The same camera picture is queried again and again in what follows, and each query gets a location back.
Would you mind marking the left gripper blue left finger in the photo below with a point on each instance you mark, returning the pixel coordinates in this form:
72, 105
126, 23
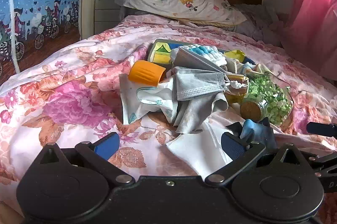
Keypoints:
107, 146

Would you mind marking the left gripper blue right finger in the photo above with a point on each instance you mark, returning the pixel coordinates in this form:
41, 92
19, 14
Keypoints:
233, 146

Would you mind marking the navy blue sock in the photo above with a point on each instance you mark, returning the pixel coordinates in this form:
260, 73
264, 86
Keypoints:
251, 131

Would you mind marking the grey white cloth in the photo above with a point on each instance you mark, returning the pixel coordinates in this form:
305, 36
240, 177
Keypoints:
192, 113

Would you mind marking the white cloth with blue fringe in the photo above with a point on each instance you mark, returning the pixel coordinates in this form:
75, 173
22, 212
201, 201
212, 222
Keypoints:
210, 53

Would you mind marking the white printed plastic bag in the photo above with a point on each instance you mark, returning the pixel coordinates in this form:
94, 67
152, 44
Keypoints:
139, 99

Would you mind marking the pink floral bedsheet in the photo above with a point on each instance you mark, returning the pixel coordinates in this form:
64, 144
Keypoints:
51, 113

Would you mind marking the yellow snack packet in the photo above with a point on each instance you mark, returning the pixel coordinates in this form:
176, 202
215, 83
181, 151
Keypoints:
237, 88

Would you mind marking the grey face mask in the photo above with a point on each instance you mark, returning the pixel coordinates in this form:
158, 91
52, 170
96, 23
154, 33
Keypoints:
196, 76

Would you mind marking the striped baby cloth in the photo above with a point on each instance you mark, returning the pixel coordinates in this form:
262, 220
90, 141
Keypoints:
234, 66

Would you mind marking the orange plastic cup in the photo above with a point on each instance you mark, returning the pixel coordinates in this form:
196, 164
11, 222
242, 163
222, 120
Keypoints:
147, 73

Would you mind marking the pink curtain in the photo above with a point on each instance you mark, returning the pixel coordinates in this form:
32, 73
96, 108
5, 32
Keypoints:
310, 35

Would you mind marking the blue yellow storage box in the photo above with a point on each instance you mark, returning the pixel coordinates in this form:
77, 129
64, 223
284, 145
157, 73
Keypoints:
160, 52

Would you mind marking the grey crumpled blanket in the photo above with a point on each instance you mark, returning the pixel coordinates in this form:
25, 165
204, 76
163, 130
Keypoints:
262, 24

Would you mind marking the white drawer cabinet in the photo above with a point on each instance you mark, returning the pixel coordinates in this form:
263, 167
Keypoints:
106, 15

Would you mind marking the blue fabric wardrobe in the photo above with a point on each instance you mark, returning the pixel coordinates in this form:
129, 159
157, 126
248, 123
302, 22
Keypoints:
31, 30

